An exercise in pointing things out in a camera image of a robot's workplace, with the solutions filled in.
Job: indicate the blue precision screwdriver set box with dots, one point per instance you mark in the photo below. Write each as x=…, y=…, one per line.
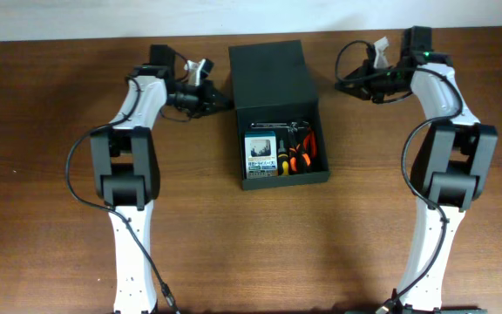
x=260, y=154

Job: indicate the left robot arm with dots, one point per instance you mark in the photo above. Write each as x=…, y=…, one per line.
x=126, y=168

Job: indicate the orange black needle-nose pliers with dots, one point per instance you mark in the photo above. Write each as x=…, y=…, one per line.
x=299, y=161

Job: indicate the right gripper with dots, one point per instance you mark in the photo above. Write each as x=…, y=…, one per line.
x=362, y=79

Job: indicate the small red-handled pliers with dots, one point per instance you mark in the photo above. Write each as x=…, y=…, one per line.
x=309, y=144

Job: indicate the black cardboard box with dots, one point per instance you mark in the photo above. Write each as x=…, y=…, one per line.
x=272, y=84

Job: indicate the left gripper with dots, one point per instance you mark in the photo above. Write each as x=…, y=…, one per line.
x=210, y=98

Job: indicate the yellow black screwdriver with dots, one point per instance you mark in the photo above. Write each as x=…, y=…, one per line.
x=282, y=159

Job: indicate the silver adjustable wrench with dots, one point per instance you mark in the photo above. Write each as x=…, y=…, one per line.
x=280, y=125

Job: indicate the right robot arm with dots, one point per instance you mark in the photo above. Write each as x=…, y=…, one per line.
x=446, y=158

